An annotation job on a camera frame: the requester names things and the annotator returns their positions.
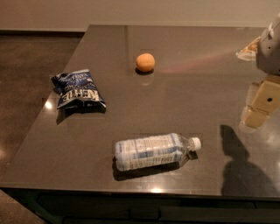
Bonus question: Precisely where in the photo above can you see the blue label plastic water bottle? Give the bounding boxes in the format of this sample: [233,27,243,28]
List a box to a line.
[115,133,201,172]

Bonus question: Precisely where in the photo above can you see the blue Kettle chip bag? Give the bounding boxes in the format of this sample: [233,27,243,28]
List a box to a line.
[51,69,107,109]

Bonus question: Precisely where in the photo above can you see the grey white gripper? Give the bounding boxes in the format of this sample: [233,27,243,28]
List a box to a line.
[240,13,280,130]

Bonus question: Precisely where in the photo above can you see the orange fruit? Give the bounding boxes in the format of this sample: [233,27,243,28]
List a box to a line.
[136,53,156,73]

